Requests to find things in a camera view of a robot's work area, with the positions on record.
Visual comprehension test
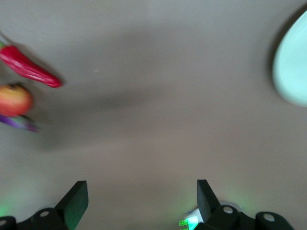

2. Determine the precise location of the purple eggplant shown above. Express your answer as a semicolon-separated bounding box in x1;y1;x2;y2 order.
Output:
0;114;40;134

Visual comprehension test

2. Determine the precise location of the pale green round plate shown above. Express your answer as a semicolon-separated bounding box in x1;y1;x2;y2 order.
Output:
272;6;307;108

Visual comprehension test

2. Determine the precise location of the red apple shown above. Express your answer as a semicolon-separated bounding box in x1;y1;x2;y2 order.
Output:
0;83;34;117

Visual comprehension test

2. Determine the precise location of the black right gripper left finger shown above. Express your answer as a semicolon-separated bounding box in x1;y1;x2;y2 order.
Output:
15;181;89;230

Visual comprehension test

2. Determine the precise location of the brown table mat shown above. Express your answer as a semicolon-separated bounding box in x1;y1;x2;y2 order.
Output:
0;0;307;230

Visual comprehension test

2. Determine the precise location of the red chili pepper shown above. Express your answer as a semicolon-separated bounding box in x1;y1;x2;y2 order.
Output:
0;31;63;89

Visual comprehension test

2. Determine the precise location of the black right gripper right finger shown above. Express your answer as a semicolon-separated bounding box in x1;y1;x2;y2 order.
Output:
195;179;257;230

